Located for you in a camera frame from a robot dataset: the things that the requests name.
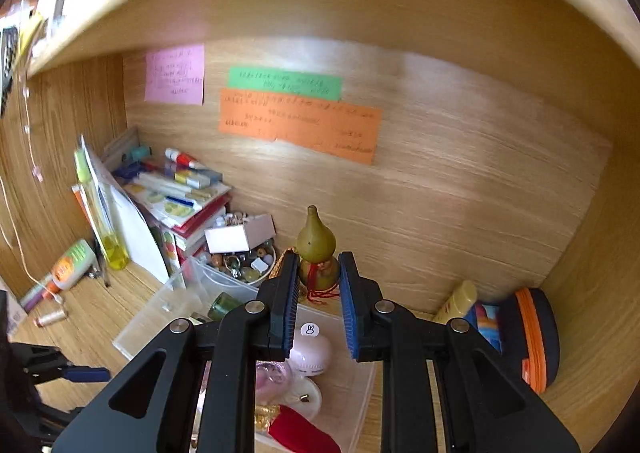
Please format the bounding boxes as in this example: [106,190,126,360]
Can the stack of books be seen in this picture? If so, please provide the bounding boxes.
[112,146,234,255]

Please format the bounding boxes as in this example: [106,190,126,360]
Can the white cable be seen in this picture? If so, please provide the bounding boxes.
[0,78,66,305]

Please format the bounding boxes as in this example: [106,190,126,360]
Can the yellow green bottle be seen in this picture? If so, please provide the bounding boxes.
[74,148,130,272]

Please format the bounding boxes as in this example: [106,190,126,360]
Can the olive gourd with red string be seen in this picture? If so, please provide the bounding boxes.
[292,204,341,307]

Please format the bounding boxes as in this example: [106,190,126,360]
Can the blue zip pouch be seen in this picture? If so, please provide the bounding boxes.
[462,302,504,355]

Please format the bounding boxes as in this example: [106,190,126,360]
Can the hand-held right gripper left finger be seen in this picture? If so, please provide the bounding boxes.
[50,250,301,453]

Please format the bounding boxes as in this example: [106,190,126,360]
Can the bowl of trinkets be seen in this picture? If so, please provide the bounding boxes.
[210,240,279,285]

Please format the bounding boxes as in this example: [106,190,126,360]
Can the wooden desktop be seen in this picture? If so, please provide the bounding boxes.
[7,258,617,453]

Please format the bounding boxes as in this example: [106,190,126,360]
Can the orange packet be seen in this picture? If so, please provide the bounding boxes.
[71,183,99,240]

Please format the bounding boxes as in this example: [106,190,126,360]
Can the red velvet pouch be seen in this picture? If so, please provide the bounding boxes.
[267,405,343,453]

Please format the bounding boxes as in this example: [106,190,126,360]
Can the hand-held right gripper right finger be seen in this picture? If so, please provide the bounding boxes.
[338,250,583,453]

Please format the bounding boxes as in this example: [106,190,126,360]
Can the pink sticky note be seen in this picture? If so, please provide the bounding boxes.
[144,44,206,105]

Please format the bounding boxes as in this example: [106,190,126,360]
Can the small white cardboard box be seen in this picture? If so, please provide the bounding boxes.
[204,213,276,254]

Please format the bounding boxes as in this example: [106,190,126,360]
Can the green sticky note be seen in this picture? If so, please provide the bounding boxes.
[228,67,343,102]

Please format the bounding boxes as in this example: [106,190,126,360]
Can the white paper sheets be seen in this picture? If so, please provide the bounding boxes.
[80,133,171,285]

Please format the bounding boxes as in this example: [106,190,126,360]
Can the orange sticky note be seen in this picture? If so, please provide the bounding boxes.
[218,88,383,166]

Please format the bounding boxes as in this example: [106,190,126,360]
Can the clear plastic storage box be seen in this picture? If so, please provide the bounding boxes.
[112,253,377,453]

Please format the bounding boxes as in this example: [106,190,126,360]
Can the gold satin pouch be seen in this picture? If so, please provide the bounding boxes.
[255,405,287,435]

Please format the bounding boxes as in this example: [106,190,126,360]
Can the small green jar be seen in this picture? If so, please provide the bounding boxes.
[207,292,239,323]

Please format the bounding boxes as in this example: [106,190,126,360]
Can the yellow tube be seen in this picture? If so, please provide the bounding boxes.
[432,279,479,327]

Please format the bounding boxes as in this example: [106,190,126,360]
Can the black orange zip case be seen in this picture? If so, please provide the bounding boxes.
[497,287,561,394]

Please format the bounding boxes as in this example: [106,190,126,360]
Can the white red glue stick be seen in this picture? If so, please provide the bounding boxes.
[164,147,209,170]

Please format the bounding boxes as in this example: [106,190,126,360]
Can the orange green glue bottle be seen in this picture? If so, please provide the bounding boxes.
[42,239,97,299]

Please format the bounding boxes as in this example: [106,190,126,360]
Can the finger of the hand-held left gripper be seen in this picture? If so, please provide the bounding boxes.
[37,403,101,435]
[22,358,112,385]

